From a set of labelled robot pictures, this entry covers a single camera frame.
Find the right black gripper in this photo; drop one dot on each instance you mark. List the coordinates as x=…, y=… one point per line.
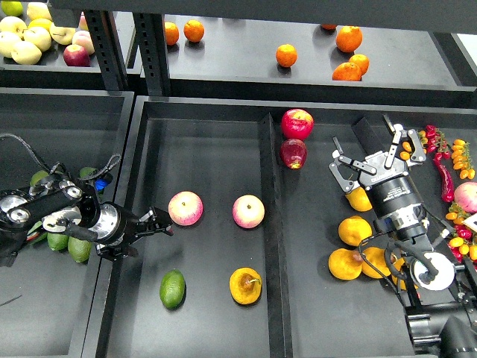
x=391, y=190

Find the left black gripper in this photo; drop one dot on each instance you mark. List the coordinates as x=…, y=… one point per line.
x=115, y=230

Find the green avocado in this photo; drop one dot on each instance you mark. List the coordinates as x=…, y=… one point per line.
x=172, y=289

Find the yellow pear with stem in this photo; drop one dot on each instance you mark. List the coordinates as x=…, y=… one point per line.
x=245, y=286

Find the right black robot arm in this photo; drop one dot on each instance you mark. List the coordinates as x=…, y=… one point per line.
x=440, y=306

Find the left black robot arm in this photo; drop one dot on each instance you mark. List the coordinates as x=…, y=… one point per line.
x=61, y=203

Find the yellow pear upper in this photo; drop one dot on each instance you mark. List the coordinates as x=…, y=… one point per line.
x=354, y=230

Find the avocado top of pile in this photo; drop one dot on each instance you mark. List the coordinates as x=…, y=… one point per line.
x=39, y=178

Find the orange cherry tomato bunch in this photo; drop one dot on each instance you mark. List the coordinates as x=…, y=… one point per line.
x=412, y=147

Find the pink apple left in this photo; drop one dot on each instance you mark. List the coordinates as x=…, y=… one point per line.
x=185, y=208

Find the red chili pepper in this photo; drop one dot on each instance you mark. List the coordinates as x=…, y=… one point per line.
x=446, y=183

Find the pink apple at right edge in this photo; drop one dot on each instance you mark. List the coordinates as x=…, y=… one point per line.
x=465, y=196

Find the dark red apple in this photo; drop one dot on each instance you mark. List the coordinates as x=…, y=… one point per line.
x=293, y=153

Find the bright red apple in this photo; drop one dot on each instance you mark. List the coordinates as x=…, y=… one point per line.
x=297, y=124

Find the black left tray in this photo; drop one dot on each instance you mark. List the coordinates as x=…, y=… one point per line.
x=46, y=297

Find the black centre tray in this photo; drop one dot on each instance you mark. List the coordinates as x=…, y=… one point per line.
x=222, y=150

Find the large orange on shelf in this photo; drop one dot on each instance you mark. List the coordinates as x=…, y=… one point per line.
x=349, y=38

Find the orange in shelf centre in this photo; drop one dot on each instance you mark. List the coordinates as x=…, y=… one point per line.
x=286, y=55

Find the red apple on shelf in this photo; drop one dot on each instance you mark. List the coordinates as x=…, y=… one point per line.
x=76, y=55

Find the black upper shelf tray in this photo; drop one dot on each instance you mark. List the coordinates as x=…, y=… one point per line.
x=235, y=59

